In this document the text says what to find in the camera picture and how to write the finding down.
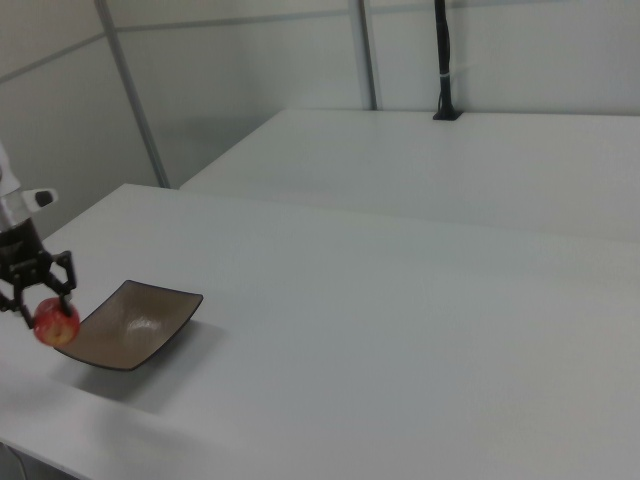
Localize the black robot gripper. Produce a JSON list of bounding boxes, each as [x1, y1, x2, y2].
[[0, 218, 80, 333]]

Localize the red apple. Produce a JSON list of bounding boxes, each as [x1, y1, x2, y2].
[[31, 296, 82, 349]]

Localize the square brown ceramic plate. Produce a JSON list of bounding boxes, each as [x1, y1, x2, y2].
[[51, 279, 205, 373]]

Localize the white background table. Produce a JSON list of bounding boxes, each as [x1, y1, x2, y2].
[[177, 107, 640, 247]]

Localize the black pole stand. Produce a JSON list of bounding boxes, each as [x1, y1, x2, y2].
[[431, 0, 464, 123]]

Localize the grey metal partition post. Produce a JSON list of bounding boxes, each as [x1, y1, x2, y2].
[[94, 0, 171, 189], [355, 0, 379, 112]]

